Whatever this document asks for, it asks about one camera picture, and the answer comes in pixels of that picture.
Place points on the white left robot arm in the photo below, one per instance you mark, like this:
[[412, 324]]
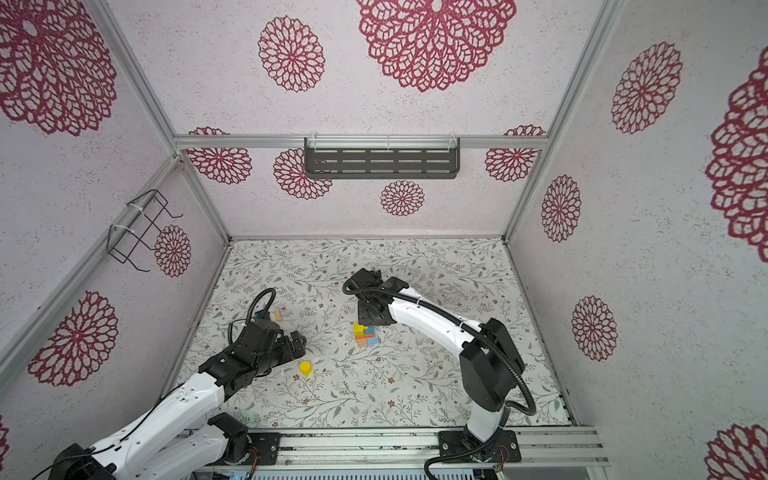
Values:
[[146, 449]]

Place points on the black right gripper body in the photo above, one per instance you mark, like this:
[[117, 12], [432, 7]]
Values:
[[365, 318]]

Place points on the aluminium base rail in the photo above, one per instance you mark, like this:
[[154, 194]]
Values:
[[383, 448]]

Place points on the yellow wooden cylinder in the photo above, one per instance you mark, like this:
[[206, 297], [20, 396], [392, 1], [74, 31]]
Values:
[[306, 368]]

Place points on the yellow wooden cube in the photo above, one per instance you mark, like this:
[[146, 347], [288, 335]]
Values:
[[360, 327]]

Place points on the black wire wall rack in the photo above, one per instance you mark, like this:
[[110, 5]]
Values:
[[126, 236]]

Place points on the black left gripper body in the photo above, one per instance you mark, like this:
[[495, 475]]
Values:
[[282, 353]]

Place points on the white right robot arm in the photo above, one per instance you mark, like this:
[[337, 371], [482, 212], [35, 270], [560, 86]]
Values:
[[491, 366]]

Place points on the dark grey wall shelf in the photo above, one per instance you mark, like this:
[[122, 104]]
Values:
[[386, 160]]

